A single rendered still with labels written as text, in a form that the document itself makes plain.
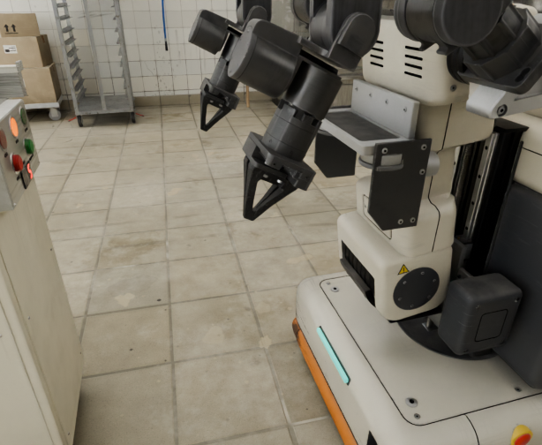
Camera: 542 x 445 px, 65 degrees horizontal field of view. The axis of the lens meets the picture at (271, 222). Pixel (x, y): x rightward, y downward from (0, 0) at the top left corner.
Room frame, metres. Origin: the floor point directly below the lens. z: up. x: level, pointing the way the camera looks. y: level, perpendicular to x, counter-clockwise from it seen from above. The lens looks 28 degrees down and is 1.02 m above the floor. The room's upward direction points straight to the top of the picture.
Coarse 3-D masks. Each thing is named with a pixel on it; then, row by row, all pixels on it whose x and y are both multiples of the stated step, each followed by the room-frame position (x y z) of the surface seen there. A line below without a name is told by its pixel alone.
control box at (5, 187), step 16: (0, 112) 0.77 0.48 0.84; (16, 112) 0.81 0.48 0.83; (0, 128) 0.70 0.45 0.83; (0, 144) 0.67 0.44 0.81; (16, 144) 0.76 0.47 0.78; (0, 160) 0.66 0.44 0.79; (32, 160) 0.83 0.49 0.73; (0, 176) 0.65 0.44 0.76; (16, 176) 0.71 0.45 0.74; (32, 176) 0.79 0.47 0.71; (0, 192) 0.65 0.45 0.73; (16, 192) 0.68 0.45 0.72; (0, 208) 0.65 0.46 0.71
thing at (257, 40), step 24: (264, 24) 0.49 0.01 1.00; (360, 24) 0.48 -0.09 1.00; (240, 48) 0.50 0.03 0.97; (264, 48) 0.48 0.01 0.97; (288, 48) 0.49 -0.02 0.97; (312, 48) 0.49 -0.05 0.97; (336, 48) 0.48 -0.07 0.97; (360, 48) 0.48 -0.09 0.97; (240, 72) 0.47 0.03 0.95; (264, 72) 0.48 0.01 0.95; (288, 72) 0.48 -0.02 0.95
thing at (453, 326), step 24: (456, 240) 0.79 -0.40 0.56; (360, 264) 0.77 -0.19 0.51; (456, 264) 0.76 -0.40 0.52; (360, 288) 0.74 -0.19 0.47; (456, 288) 0.67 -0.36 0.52; (480, 288) 0.66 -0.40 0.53; (504, 288) 0.66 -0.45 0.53; (432, 312) 0.77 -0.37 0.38; (456, 312) 0.65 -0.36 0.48; (480, 312) 0.63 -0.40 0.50; (504, 312) 0.65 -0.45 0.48; (456, 336) 0.64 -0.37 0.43; (480, 336) 0.64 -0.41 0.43; (504, 336) 0.65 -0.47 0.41
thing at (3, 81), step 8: (8, 64) 0.91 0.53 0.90; (16, 64) 0.89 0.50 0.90; (0, 72) 0.88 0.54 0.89; (8, 72) 0.89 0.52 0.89; (16, 72) 0.89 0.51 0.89; (0, 80) 0.88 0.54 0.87; (8, 80) 0.89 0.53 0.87; (16, 80) 0.89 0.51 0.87; (0, 88) 0.88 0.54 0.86; (8, 88) 0.89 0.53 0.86; (16, 88) 0.89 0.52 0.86; (24, 88) 0.91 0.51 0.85; (0, 96) 0.88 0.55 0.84; (8, 96) 0.88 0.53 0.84; (16, 96) 0.89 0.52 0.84; (24, 96) 0.89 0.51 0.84
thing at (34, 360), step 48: (0, 240) 0.63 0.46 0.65; (48, 240) 0.88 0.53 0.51; (0, 288) 0.59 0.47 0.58; (48, 288) 0.79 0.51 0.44; (0, 336) 0.58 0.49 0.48; (48, 336) 0.70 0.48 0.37; (0, 384) 0.58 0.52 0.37; (48, 384) 0.62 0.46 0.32; (0, 432) 0.57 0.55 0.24; (48, 432) 0.59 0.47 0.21
